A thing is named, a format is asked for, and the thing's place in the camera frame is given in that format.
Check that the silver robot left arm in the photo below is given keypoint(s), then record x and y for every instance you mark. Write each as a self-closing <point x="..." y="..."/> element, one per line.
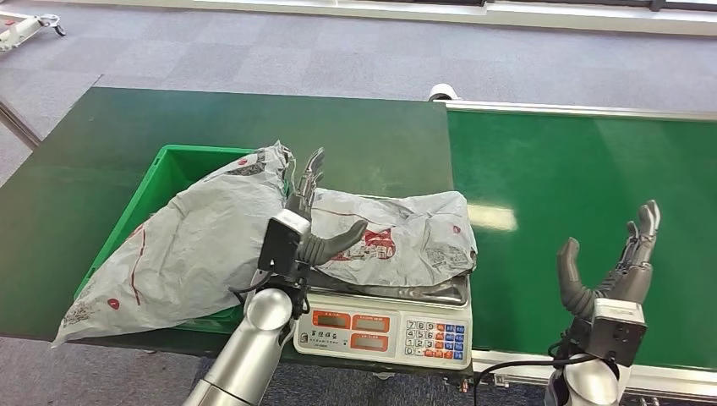
<point x="252" y="353"/>

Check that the green conveyor belt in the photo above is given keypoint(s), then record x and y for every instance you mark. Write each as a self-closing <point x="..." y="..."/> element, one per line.
<point x="566" y="185"/>

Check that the large grey courier bag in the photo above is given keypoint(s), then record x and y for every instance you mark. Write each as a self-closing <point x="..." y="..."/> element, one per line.
<point x="196" y="246"/>

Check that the small grey courier bag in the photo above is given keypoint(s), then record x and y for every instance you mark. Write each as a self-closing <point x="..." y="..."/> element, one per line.
<point x="414" y="235"/>

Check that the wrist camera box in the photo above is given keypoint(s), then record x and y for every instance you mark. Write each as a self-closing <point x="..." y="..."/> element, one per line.
<point x="616" y="333"/>
<point x="280" y="249"/>

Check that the white wall ledge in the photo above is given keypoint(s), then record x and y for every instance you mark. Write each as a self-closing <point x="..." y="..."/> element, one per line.
<point x="560" y="17"/>

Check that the electronic weighing scale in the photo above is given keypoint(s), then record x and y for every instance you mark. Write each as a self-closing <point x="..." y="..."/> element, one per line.
<point x="386" y="333"/>

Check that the white conveyor roller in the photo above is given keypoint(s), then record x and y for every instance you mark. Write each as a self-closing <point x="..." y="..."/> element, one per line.
<point x="443" y="92"/>

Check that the green plastic bin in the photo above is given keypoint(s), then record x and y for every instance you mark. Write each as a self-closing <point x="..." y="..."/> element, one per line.
<point x="173" y="165"/>

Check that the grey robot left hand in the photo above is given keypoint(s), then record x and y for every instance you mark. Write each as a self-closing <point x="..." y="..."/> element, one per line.
<point x="327" y="249"/>

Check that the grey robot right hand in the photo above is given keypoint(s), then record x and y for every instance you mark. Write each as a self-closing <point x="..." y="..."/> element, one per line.
<point x="630" y="280"/>

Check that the grey metal bar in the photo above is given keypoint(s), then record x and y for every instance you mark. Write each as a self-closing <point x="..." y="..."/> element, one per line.
<point x="19" y="126"/>

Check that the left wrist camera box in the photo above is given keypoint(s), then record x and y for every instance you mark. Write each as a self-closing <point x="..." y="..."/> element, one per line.
<point x="280" y="249"/>

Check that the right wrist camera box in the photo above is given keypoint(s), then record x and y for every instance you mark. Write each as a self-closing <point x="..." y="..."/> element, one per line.
<point x="616" y="333"/>

